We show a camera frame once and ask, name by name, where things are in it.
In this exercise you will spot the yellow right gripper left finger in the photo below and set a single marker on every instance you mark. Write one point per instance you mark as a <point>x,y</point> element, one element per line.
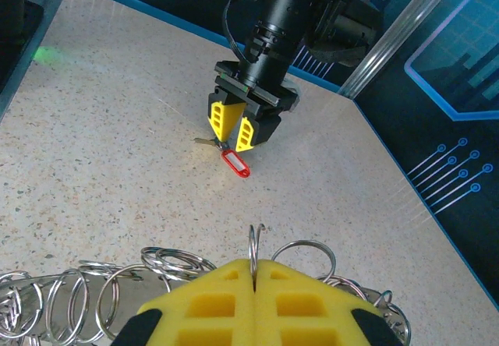
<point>218,295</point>

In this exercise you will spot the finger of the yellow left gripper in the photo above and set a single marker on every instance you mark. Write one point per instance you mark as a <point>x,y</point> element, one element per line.
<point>249,131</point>
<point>223,118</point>

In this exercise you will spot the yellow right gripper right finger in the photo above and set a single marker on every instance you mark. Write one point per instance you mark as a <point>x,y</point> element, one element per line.
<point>296,295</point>

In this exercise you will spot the silver key with red tag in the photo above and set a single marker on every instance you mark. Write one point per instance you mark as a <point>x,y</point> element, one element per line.
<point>236,163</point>

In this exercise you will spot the aluminium frame post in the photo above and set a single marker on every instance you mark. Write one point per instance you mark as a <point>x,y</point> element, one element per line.
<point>391,38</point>

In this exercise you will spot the aluminium front frame rail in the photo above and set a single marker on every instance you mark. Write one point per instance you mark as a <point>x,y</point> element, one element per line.
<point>34,38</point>

